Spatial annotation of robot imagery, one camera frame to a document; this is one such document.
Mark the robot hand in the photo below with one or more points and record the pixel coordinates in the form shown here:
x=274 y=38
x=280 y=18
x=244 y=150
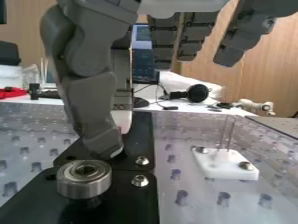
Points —
x=83 y=50

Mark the computer screen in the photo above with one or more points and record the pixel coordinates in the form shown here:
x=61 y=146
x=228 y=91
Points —
x=143 y=56

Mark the black mouse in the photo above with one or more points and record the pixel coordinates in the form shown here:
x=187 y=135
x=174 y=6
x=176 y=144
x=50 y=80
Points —
x=139 y=102

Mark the red tray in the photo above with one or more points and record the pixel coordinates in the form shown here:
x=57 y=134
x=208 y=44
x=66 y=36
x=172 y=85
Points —
x=10 y=92

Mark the black headphones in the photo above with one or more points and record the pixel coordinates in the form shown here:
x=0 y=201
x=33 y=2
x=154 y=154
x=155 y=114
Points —
x=196 y=92

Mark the white desk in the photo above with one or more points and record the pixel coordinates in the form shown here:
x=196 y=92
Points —
x=187 y=107

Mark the black plate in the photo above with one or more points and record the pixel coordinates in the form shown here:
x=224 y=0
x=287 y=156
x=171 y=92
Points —
x=141 y=140

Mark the clear box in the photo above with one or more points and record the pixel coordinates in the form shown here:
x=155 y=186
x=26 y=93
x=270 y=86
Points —
x=199 y=128

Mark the silver dome bolt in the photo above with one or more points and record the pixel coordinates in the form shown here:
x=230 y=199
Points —
x=141 y=161
x=200 y=150
x=139 y=181
x=244 y=165

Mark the silver bearing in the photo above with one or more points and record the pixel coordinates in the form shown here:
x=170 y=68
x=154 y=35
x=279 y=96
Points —
x=83 y=180

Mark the small white jointed device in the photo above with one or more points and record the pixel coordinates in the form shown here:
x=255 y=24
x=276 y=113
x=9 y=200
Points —
x=254 y=106

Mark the white square block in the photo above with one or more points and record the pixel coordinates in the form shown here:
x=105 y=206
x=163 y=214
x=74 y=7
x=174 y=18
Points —
x=223 y=165

